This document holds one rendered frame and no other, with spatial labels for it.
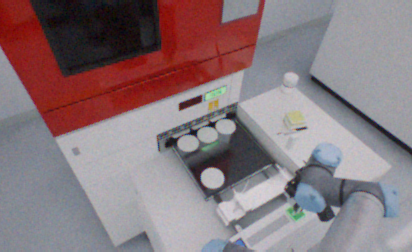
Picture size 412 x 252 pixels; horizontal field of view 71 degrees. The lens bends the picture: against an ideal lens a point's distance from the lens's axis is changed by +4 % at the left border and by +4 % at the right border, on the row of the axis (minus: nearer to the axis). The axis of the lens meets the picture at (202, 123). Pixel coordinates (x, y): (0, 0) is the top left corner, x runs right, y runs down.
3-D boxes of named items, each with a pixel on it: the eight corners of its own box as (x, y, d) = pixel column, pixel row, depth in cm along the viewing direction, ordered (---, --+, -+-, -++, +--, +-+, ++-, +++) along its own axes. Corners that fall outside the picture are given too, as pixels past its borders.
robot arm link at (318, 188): (335, 200, 68) (345, 167, 74) (289, 192, 75) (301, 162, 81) (341, 221, 71) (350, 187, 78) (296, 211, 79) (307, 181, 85)
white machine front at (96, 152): (81, 184, 126) (48, 125, 96) (232, 119, 156) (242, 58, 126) (83, 190, 124) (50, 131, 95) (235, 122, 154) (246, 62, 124)
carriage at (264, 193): (215, 211, 117) (215, 208, 115) (282, 174, 130) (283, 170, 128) (226, 228, 112) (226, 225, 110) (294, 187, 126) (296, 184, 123)
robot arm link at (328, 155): (311, 156, 78) (319, 135, 83) (299, 177, 86) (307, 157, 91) (341, 169, 75) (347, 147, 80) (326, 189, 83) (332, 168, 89)
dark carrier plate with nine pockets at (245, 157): (170, 139, 135) (170, 138, 135) (228, 114, 148) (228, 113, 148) (207, 197, 116) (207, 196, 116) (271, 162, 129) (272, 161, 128)
